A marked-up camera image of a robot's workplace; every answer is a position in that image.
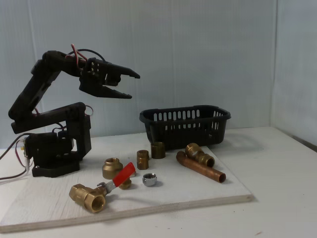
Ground brass ball valve red handle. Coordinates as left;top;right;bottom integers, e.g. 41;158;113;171
68;162;136;214

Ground large brass reducer fitting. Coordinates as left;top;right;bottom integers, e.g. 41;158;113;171
102;158;124;180

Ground brass hex nipple fitting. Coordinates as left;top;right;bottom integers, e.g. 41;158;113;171
136;149;150;171

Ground brass sleeve coupling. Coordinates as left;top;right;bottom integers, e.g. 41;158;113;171
151;141;166;160

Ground small controller circuit board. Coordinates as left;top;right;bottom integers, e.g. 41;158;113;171
20;139;28;158

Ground small brass threaded fitting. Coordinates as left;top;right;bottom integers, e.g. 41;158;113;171
118;178;132;190

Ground black slotted plastic basket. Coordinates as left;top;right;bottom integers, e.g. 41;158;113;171
139;105;232;151

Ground chrome nut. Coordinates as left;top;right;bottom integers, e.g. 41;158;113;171
142;173;158;187

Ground brass compression coupling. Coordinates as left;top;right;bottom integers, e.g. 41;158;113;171
185;142;215;168

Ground white wooden board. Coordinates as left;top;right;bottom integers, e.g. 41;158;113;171
0;135;256;234

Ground red white black servo cable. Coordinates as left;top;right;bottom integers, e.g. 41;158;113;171
64;44;107;65

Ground red and white base wires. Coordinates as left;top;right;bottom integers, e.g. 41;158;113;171
0;140;34;185

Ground black power cable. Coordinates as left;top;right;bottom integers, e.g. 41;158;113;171
0;135;25;162

